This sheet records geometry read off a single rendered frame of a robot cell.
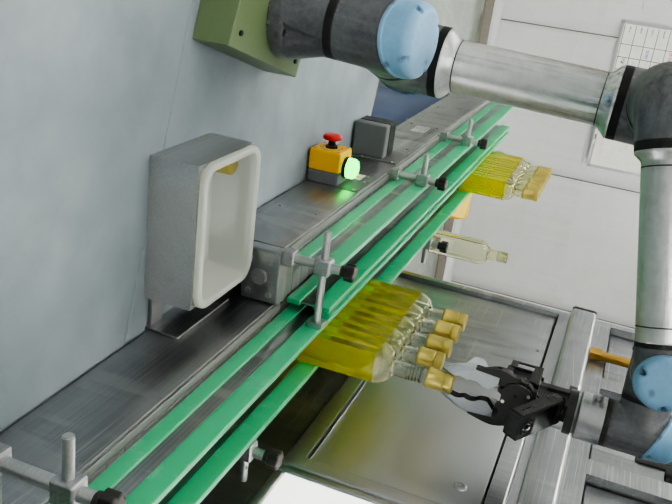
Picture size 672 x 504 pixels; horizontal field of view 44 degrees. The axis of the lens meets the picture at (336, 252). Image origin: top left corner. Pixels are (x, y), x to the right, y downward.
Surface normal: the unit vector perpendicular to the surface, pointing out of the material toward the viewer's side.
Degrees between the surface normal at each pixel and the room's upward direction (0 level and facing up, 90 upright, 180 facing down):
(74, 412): 90
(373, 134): 90
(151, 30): 0
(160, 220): 90
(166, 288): 90
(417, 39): 9
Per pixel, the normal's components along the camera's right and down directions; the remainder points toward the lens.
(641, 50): -0.36, 0.31
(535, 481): 0.12, -0.92
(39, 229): 0.93, 0.24
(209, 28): -0.31, 0.04
